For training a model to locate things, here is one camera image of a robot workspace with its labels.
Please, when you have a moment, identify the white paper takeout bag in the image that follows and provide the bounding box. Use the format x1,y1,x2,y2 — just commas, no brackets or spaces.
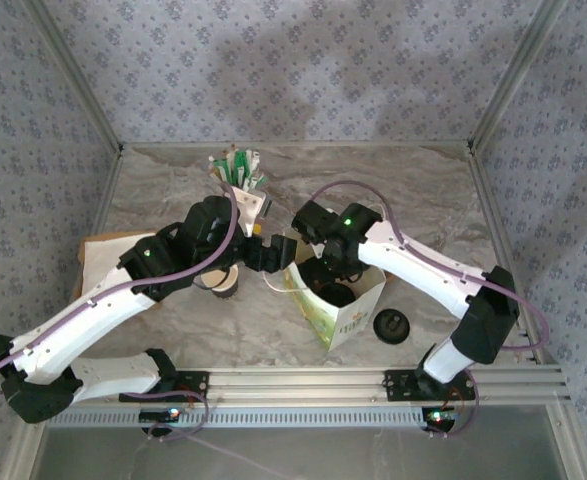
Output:
264,227,388,354

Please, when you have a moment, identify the black paper coffee cup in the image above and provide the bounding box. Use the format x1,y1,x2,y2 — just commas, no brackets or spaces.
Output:
200,264,240,301

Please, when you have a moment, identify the brown sugar stick sachet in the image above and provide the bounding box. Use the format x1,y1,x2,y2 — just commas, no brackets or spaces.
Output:
207,155,227,187

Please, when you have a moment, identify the white paper napkin stack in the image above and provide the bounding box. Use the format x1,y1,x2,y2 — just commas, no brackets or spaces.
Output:
82,234,144,301

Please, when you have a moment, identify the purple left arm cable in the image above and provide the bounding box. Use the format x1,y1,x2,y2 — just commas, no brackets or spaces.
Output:
0,182,239,444

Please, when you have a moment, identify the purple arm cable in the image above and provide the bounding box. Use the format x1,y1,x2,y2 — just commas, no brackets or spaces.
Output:
311,179,550,441
0,182,239,444

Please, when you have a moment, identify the aluminium side rail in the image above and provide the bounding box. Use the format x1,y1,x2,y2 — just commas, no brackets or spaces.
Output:
50,149,125,370
465,142,560,370

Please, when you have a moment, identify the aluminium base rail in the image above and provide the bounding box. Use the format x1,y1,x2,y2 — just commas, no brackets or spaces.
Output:
26,366,573,405

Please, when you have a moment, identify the grey slotted cable duct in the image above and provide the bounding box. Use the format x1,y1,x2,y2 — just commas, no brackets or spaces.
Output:
46,405,457,430

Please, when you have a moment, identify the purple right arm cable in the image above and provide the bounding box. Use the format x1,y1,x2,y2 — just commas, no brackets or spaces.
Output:
311,179,550,441

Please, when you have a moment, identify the aluminium frame post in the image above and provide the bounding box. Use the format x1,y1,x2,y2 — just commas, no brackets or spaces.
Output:
20,0,125,154
467,0,572,151

